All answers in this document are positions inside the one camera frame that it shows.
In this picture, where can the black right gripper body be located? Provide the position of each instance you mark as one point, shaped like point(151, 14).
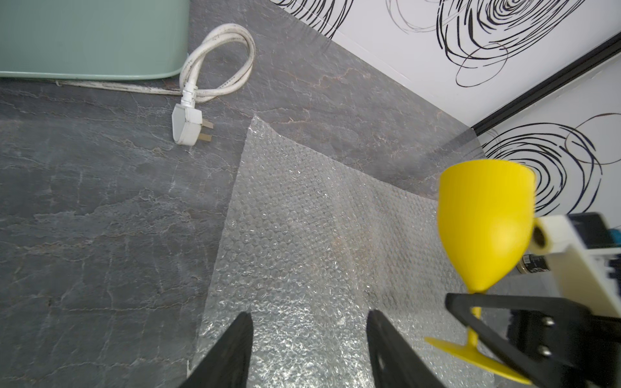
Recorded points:
point(569, 347)

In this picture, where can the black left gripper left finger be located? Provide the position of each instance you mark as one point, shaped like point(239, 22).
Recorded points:
point(227, 363)

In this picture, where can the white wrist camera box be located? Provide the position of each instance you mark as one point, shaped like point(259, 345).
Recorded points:
point(583, 257)

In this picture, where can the black corner frame post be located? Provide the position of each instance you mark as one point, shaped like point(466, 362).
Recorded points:
point(561, 78)

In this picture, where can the yellow plastic wine glass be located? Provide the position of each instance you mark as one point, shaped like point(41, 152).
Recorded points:
point(485, 215)

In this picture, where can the dark spice jar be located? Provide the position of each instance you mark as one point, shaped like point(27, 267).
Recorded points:
point(530, 264)

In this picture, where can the mint green toaster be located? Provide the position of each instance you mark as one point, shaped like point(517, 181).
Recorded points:
point(94, 40)

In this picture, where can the clear bubble wrap sheet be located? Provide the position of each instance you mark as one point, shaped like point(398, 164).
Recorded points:
point(309, 247)

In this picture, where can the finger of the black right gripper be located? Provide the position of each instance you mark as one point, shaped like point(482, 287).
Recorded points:
point(489, 316)

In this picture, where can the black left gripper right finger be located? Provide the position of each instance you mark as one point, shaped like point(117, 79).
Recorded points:
point(393, 361)

